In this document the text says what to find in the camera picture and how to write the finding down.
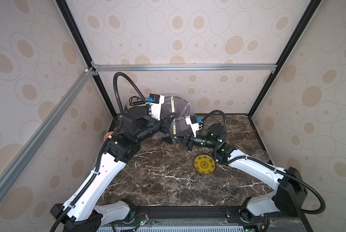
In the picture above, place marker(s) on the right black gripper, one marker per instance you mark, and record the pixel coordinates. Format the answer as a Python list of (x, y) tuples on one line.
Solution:
[(189, 142)]

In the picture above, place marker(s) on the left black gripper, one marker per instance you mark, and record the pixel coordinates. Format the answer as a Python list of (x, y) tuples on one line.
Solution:
[(166, 121)]

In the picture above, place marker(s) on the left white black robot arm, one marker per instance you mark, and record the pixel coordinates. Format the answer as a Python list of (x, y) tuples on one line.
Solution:
[(80, 212)]

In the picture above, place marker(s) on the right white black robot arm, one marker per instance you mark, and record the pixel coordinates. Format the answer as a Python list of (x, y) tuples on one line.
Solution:
[(288, 189)]

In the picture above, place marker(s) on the clear plastic bin liner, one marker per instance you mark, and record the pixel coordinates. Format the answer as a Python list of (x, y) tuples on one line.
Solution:
[(162, 135)]

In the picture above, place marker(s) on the black mesh trash bin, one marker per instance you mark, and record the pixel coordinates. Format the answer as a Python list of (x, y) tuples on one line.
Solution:
[(175, 105)]

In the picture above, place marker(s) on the yellow round plate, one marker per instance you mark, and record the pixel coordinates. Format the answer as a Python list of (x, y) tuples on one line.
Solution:
[(204, 164)]

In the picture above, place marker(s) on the orange plastic cup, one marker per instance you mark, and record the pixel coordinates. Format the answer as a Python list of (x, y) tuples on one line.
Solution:
[(108, 135)]

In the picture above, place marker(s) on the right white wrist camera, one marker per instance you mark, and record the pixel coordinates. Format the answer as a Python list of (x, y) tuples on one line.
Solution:
[(195, 123)]

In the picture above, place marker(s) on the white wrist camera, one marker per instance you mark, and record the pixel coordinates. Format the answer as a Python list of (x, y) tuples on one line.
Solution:
[(195, 123), (154, 103)]

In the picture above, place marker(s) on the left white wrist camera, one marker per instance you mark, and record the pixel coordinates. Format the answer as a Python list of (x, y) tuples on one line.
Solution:
[(154, 103)]

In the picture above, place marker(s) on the back aluminium frame bar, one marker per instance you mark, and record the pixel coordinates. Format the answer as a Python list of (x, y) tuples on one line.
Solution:
[(185, 67)]

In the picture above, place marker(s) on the aluminium frame bar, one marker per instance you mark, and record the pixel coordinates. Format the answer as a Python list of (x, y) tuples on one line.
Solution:
[(16, 167), (185, 67)]

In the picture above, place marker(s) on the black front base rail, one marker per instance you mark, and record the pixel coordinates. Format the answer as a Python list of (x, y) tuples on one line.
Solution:
[(187, 216)]

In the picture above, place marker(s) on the right black corner post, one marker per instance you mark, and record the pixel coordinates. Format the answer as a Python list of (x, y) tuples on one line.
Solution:
[(290, 45)]

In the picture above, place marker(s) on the black corner post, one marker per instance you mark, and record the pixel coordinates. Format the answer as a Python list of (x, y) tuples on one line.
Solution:
[(290, 45), (78, 38)]

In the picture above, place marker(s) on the left black corner post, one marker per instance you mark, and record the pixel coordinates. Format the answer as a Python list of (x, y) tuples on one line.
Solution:
[(78, 38)]

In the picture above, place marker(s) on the left aluminium frame bar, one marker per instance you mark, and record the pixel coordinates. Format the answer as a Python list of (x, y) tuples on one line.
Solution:
[(16, 167)]

